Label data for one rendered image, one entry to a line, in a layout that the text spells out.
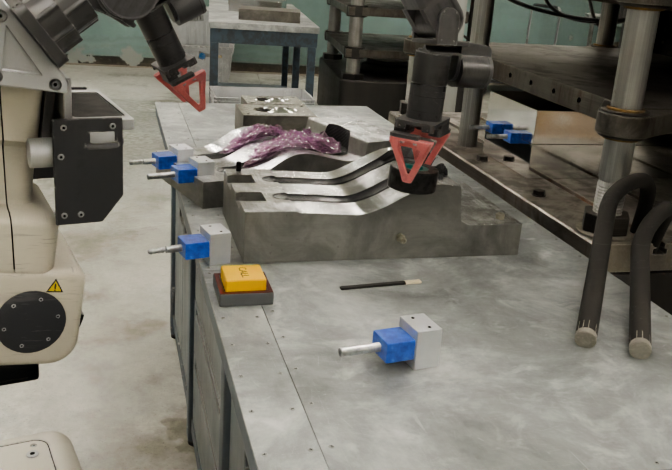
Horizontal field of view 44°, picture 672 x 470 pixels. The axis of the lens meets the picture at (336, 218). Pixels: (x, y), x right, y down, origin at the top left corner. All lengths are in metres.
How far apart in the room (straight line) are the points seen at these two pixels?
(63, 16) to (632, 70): 1.06
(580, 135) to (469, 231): 0.76
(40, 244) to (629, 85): 1.10
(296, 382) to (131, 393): 1.59
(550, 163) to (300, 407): 1.31
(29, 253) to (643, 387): 0.89
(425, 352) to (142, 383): 1.66
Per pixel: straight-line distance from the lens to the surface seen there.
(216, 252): 1.36
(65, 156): 1.27
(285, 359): 1.08
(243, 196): 1.45
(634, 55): 1.69
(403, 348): 1.06
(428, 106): 1.30
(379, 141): 1.81
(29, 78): 1.12
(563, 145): 2.15
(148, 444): 2.36
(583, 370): 1.15
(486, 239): 1.49
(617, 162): 1.72
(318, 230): 1.38
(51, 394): 2.62
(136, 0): 1.11
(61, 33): 1.10
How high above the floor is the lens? 1.31
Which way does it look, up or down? 18 degrees down
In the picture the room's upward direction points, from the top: 4 degrees clockwise
